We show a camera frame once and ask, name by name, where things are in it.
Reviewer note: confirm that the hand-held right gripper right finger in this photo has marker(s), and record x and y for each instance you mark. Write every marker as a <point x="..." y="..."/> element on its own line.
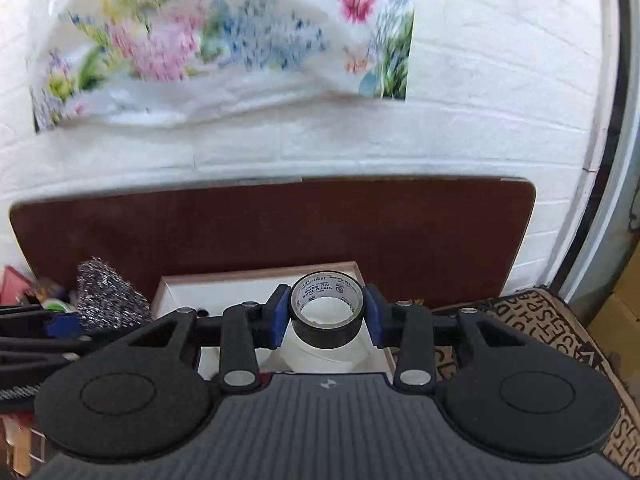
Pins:
<point x="373" y="320"/>

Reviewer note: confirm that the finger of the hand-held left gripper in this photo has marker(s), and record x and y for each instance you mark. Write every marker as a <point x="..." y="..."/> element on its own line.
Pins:
<point x="35" y="362"/>
<point x="65" y="325"/>

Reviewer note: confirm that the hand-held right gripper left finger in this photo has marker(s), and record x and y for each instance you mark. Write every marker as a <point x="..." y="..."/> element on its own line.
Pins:
<point x="280" y="320"/>

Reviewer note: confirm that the small glossy black tape roll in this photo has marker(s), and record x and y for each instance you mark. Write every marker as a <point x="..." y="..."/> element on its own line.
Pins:
<point x="325" y="336"/>

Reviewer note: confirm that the steel wool scrubber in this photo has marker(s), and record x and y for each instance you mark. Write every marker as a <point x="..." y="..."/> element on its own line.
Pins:
<point x="107" y="295"/>

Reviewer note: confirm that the large brown cardboard box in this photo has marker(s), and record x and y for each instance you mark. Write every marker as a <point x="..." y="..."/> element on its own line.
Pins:
<point x="225" y="290"/>

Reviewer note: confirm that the red packet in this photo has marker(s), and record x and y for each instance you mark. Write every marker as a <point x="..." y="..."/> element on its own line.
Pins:
<point x="12" y="282"/>

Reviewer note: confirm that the brown wooden headboard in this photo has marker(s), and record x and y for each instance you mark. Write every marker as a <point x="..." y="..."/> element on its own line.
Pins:
<point x="250" y="230"/>

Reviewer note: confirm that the letter-print tablecloth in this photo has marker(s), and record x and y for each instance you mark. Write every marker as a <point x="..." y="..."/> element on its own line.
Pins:
<point x="550" y="320"/>

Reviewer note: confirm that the plain cardboard box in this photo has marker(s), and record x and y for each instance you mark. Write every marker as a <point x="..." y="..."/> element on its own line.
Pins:
<point x="620" y="320"/>

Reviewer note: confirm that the floral plastic bag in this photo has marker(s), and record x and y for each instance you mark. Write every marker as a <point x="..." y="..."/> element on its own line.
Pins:
<point x="200" y="35"/>

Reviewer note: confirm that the grey metal door frame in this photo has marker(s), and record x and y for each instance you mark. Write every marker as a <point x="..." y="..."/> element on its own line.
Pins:
<point x="605" y="135"/>

